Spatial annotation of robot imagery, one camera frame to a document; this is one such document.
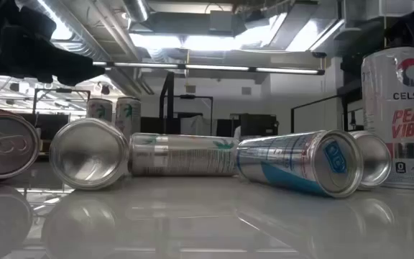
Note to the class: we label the black background stand frame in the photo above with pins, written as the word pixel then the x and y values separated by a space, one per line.
pixel 192 96

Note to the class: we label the black ceiling camera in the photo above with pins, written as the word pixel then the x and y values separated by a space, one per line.
pixel 318 54

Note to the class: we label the long ceiling light bar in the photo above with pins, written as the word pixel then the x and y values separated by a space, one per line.
pixel 214 67

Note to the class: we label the black cabinet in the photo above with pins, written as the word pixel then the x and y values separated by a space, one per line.
pixel 259 124

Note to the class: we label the round metal duct pipe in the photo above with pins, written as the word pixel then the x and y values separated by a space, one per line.
pixel 135 9

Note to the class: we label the black metal rack frame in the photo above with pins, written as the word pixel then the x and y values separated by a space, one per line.
pixel 63 90

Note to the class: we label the blue silver Red Bull can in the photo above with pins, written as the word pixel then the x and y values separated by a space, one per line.
pixel 286 162

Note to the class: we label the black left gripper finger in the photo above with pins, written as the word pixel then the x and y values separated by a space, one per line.
pixel 74 70

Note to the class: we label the silver corrugated air duct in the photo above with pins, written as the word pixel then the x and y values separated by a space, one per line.
pixel 85 43

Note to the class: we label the dark red black-striped can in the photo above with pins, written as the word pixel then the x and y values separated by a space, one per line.
pixel 7 144

